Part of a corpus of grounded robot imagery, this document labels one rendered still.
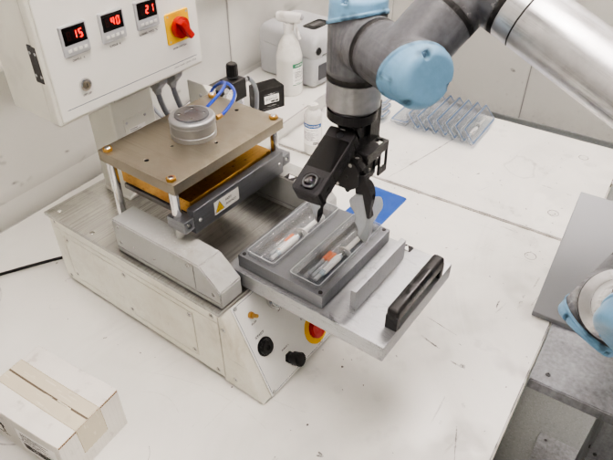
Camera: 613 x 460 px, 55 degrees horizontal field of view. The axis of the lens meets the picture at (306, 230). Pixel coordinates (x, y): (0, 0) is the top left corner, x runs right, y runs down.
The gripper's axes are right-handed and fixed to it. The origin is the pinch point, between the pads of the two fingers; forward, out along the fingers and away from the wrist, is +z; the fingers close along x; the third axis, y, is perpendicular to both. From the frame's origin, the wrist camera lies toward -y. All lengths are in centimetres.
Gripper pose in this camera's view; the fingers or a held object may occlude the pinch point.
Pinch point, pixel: (338, 228)
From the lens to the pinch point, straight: 92.2
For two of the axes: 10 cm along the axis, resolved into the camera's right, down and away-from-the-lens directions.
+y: 6.0, -4.9, 6.3
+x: -8.0, -3.7, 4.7
